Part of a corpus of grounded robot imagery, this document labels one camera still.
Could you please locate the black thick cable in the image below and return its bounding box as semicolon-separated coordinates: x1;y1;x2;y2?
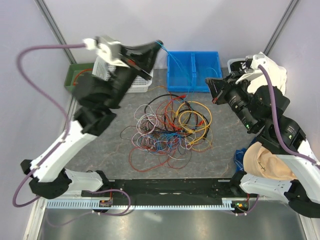
146;94;213;151

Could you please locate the blue divided plastic bin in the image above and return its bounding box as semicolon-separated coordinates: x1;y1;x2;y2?
167;51;222;93

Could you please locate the blue cloth under hat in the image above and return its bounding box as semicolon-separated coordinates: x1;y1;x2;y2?
233;148;248;172

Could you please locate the thin blue wire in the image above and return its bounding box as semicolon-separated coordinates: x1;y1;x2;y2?
154;39;222;96

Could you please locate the orange cable in green tray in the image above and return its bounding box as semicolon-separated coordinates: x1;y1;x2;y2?
73;68;94;86

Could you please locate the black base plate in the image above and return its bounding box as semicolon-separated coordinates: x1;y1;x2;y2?
81;177;247;201

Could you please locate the white perforated plastic basket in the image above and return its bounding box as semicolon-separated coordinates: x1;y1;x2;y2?
92;56;153;93

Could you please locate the grey slotted cable duct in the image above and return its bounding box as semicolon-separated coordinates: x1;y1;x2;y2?
46;197;236;211

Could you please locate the white cloth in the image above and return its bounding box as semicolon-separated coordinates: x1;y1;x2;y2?
247;52;287;95

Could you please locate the green plastic tray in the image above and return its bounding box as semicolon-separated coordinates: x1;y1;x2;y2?
64;62;94;93

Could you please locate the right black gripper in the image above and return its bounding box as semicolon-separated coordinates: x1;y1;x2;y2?
205;70;258;131

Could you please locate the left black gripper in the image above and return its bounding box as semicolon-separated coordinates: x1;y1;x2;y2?
105;40;166;109

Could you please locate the black garment in tub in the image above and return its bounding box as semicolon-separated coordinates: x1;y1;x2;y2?
230;60;247;74

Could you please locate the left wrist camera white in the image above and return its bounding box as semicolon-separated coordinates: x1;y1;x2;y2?
82;35;128;67

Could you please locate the red ethernet cable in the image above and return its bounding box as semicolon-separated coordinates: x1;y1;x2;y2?
163;94;208;131

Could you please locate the thin orange wire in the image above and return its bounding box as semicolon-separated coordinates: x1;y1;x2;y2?
147;85;168;93

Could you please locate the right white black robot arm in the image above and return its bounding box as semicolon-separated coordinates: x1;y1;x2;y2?
205;70;320;219

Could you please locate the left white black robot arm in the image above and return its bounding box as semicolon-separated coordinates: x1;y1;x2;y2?
20;37;163;200

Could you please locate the grey plastic tub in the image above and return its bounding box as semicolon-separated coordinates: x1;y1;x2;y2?
227;58;247;76

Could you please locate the beige fabric hat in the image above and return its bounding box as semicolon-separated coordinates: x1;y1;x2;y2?
243;142;297;181

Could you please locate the yellow ethernet cable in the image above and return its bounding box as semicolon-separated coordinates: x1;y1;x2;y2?
174;100;213;146

